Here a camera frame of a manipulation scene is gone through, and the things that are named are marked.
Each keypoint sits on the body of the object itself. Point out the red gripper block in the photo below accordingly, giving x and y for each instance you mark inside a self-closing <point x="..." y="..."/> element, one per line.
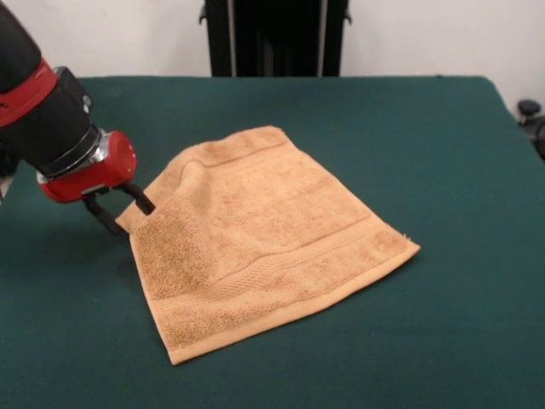
<point x="98" y="174"/>

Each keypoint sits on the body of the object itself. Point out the tan terry towel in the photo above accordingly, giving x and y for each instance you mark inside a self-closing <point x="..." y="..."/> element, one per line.
<point x="264" y="247"/>

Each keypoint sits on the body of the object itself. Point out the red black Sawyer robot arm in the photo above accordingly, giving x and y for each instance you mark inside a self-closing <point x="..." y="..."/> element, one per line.
<point x="38" y="115"/>

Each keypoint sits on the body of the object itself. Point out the dark green table cloth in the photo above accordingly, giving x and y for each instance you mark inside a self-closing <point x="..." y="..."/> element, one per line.
<point x="426" y="319"/>

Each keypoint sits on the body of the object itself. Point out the gray stand base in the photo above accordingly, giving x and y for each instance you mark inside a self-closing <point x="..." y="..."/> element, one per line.
<point x="528" y="106"/>

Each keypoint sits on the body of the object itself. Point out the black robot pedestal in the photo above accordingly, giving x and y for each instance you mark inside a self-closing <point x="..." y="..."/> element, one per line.
<point x="277" y="38"/>

